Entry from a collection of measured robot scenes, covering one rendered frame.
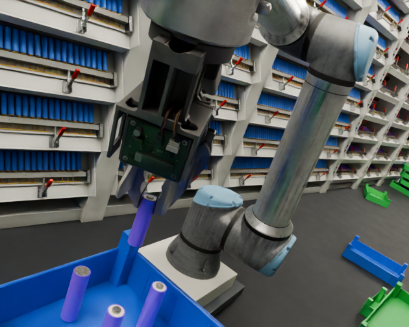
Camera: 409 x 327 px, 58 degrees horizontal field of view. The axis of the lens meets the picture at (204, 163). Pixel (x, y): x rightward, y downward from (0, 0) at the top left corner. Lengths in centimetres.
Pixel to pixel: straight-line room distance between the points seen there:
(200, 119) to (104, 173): 116
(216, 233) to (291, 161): 34
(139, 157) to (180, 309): 22
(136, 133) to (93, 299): 26
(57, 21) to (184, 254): 79
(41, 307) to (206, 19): 35
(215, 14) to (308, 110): 68
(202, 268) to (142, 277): 74
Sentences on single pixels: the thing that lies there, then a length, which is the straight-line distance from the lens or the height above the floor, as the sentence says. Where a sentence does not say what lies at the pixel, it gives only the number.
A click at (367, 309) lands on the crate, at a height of 3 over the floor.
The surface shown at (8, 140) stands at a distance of 126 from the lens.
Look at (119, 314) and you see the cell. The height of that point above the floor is 55.
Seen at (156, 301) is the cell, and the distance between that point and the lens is 44.
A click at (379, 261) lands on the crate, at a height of 1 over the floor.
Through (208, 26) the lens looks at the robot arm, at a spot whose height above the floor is 82.
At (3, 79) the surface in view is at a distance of 119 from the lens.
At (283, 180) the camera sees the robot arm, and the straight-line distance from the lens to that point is 99.
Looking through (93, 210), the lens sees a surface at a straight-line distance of 153.
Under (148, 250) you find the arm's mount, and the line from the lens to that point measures 126.
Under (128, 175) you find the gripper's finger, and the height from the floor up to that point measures 66.
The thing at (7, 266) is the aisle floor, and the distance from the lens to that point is 129.
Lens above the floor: 81
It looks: 18 degrees down
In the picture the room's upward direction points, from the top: 21 degrees clockwise
